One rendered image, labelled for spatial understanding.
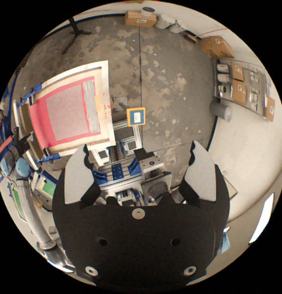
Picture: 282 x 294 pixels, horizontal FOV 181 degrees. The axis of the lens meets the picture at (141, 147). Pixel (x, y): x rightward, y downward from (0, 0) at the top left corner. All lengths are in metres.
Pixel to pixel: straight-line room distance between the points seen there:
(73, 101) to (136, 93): 1.18
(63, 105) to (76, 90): 0.14
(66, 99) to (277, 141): 3.66
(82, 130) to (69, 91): 0.29
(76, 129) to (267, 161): 3.64
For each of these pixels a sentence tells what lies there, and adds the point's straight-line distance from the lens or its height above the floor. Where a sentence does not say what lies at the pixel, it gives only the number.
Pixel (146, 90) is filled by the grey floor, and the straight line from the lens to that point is 1.71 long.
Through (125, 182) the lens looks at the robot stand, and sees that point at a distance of 0.70.
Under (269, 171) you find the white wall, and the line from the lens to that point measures 3.33.
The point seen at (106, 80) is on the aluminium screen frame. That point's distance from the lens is 0.61.
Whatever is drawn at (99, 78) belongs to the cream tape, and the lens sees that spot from 0.65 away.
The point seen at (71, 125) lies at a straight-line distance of 0.71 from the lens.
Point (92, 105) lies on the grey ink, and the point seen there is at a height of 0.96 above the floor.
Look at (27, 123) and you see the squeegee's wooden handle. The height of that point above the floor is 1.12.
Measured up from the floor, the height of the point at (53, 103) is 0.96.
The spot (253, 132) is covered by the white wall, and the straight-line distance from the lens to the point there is 3.09.
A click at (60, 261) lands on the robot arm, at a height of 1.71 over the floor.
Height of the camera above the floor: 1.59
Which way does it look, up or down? 53 degrees down
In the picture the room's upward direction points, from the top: 149 degrees clockwise
